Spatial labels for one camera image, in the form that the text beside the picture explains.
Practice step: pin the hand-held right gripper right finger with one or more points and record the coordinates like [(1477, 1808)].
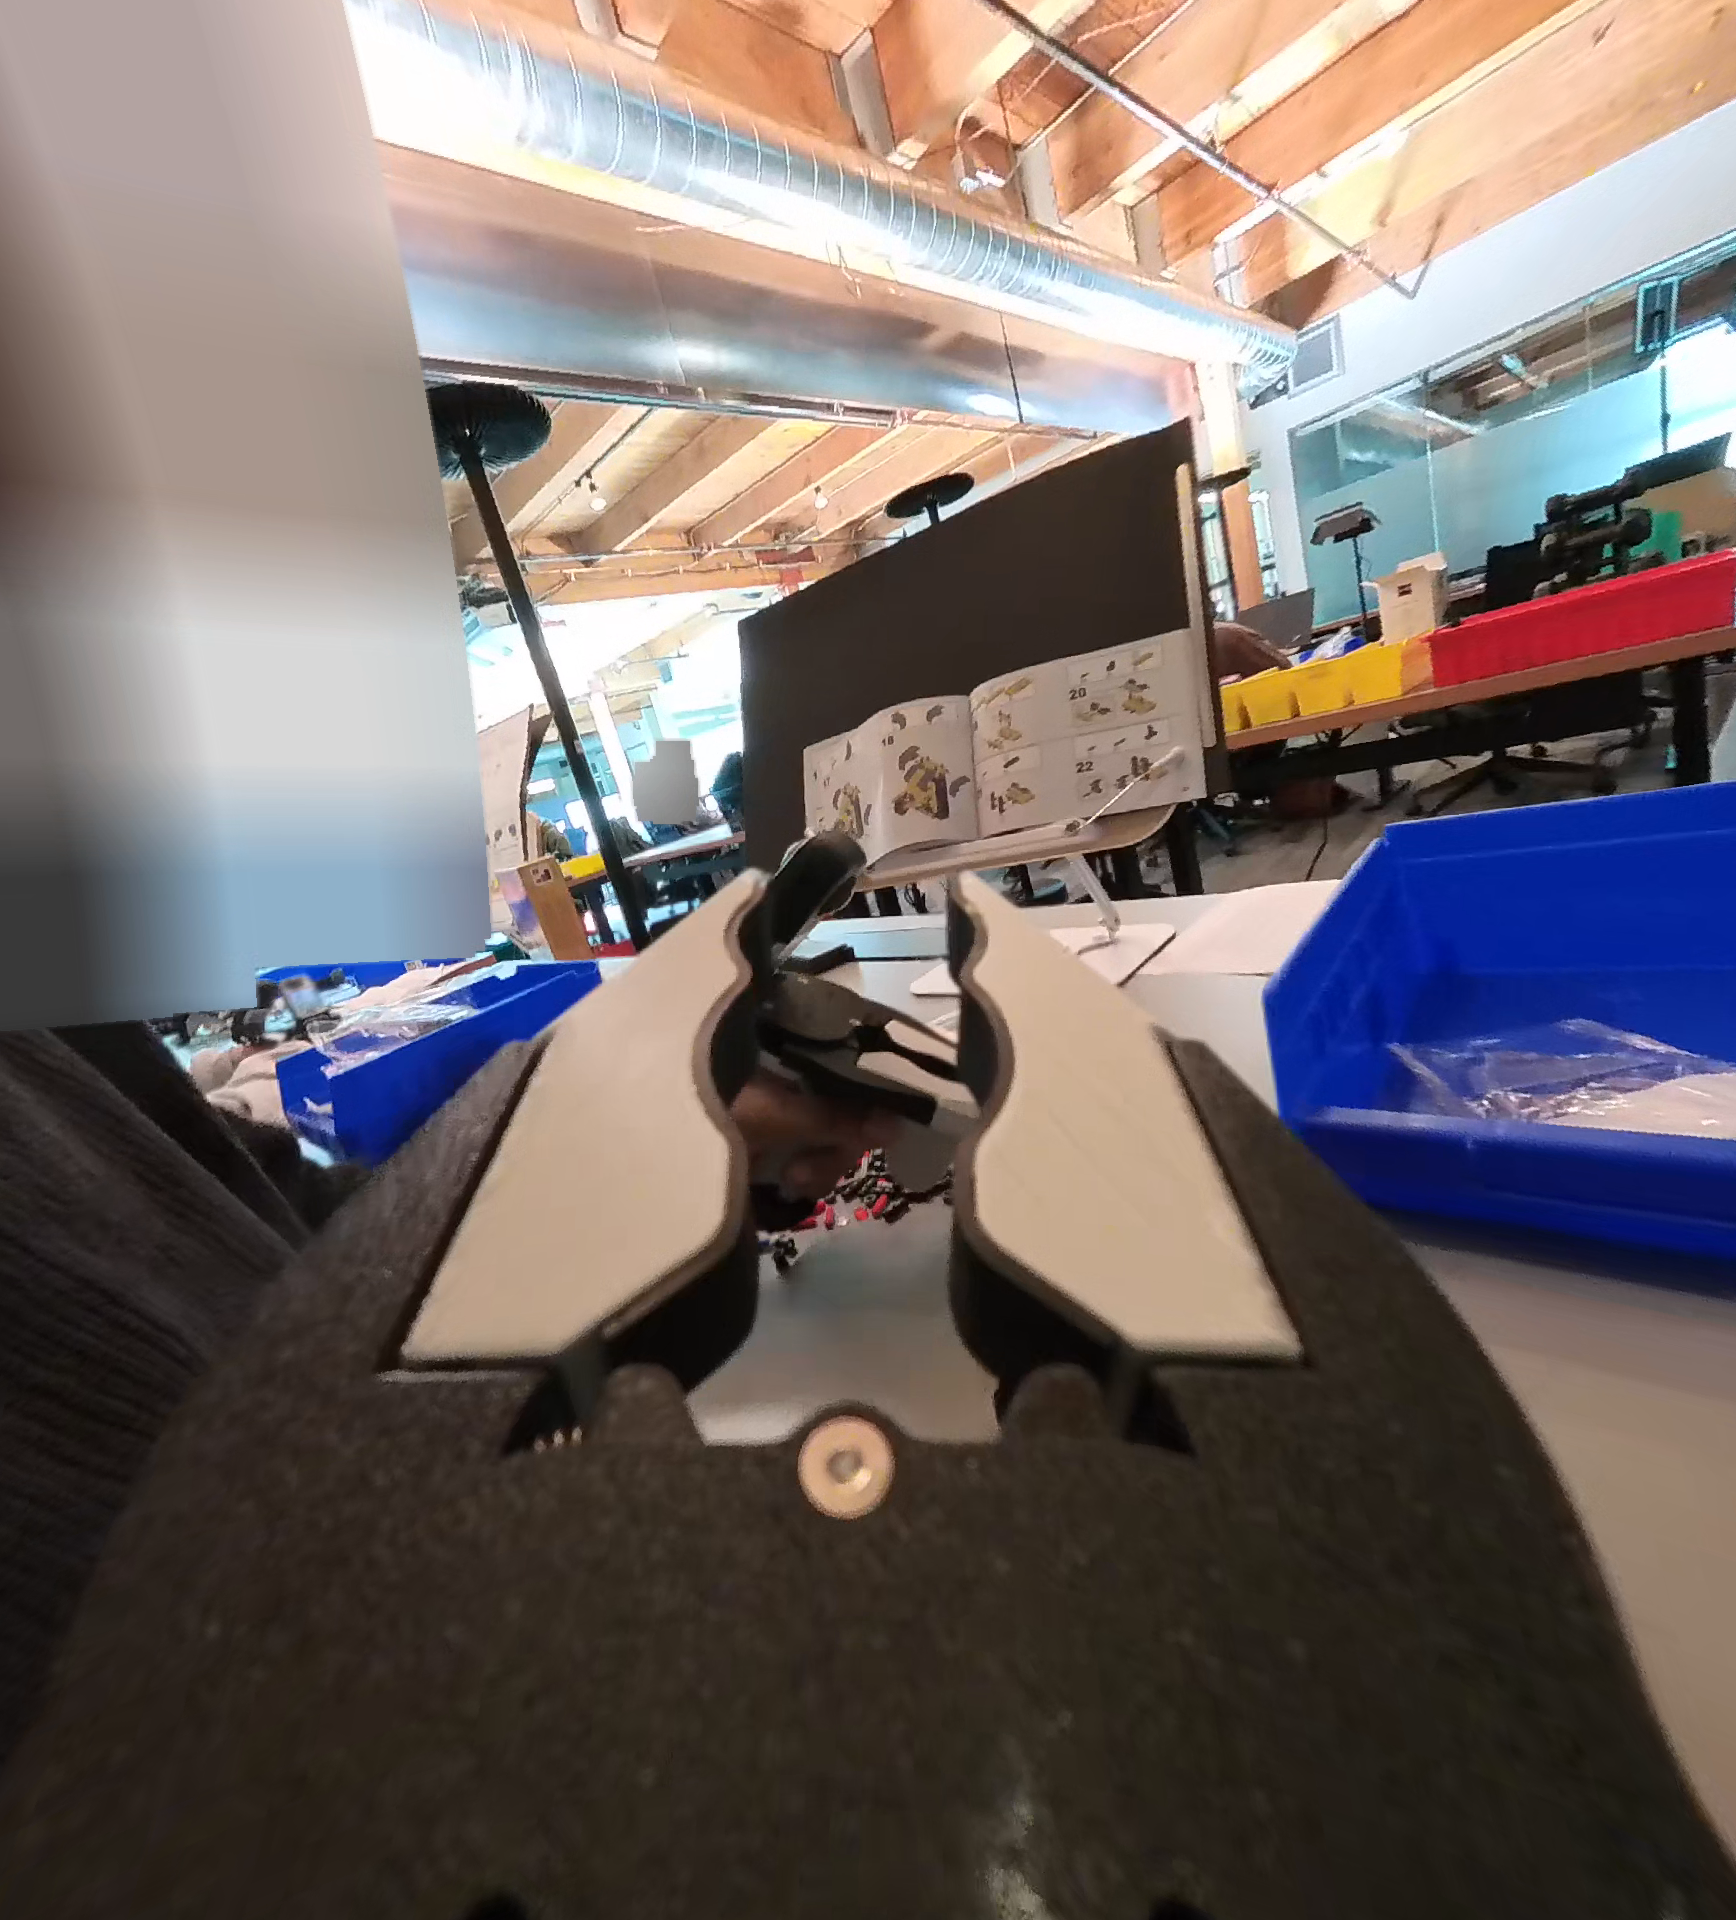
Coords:
[(1108, 1185)]

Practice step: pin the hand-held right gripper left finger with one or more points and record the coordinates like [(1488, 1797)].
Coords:
[(582, 1185)]

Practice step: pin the person's left hand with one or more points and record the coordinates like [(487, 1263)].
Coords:
[(808, 1141)]

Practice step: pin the blue plastic bin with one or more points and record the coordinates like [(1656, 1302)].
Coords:
[(1558, 901), (432, 1080)]

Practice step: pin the white book stand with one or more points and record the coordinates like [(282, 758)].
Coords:
[(1108, 944)]

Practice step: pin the instruction booklet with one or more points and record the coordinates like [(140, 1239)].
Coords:
[(1018, 735)]

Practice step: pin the clear plastic bag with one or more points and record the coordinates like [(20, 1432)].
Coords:
[(1589, 1080), (403, 1008)]

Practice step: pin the dark partition panel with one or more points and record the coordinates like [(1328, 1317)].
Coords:
[(883, 630)]

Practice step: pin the brown cardboard box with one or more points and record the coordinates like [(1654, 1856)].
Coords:
[(552, 901)]

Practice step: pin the black floor lamp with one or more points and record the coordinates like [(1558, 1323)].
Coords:
[(930, 493), (487, 420)]

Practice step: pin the yellow plastic bin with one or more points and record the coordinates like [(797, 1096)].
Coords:
[(1259, 703), (1363, 682)]

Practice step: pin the wooden table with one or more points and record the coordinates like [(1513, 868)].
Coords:
[(1483, 703)]

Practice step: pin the white cardboard box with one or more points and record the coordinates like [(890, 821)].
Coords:
[(1409, 601)]

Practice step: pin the red plastic bin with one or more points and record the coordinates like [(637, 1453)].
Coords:
[(1572, 638)]

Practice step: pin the black office chair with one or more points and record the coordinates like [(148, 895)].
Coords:
[(1597, 525)]

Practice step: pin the silver ventilation duct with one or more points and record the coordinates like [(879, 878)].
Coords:
[(808, 180)]

